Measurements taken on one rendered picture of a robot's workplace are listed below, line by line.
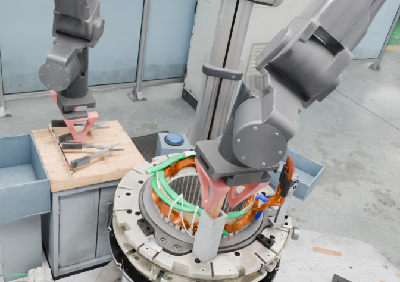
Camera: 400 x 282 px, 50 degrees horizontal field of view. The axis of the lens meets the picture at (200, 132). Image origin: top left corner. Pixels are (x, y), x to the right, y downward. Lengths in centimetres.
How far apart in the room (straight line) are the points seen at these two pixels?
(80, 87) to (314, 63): 53
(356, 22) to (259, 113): 14
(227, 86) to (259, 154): 72
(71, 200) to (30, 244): 15
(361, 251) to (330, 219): 137
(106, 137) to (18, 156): 19
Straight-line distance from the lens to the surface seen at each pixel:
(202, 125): 122
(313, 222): 262
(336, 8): 49
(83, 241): 102
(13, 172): 102
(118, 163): 91
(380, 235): 277
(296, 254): 123
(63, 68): 79
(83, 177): 88
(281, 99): 46
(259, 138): 44
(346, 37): 50
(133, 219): 75
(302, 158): 108
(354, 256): 131
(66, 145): 92
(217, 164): 54
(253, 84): 51
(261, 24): 309
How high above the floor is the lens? 161
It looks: 31 degrees down
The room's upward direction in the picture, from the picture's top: 11 degrees clockwise
